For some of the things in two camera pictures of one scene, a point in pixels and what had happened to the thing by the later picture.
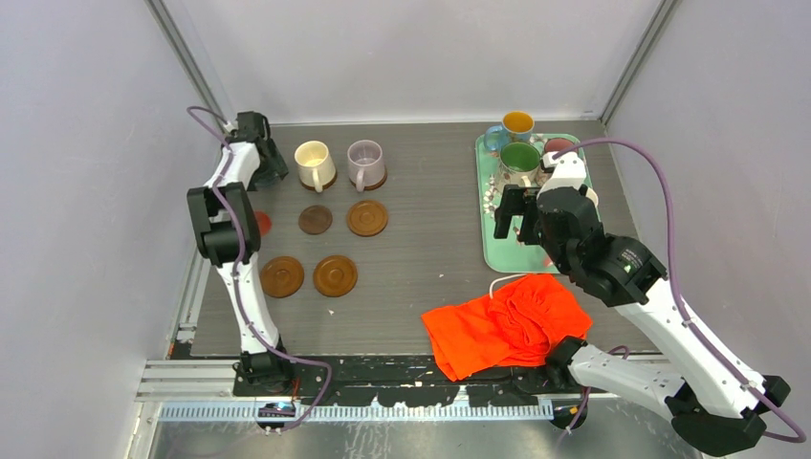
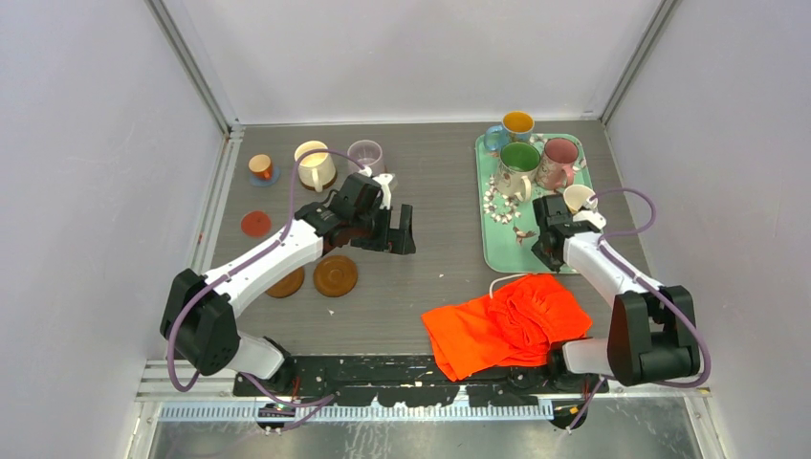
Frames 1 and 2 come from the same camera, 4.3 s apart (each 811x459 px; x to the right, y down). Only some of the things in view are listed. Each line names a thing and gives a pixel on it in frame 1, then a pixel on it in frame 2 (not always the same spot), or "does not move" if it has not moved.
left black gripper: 276,168 → 398,240
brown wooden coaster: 327,185 does not move
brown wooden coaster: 336,275 does not move
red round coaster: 263,222 does not move
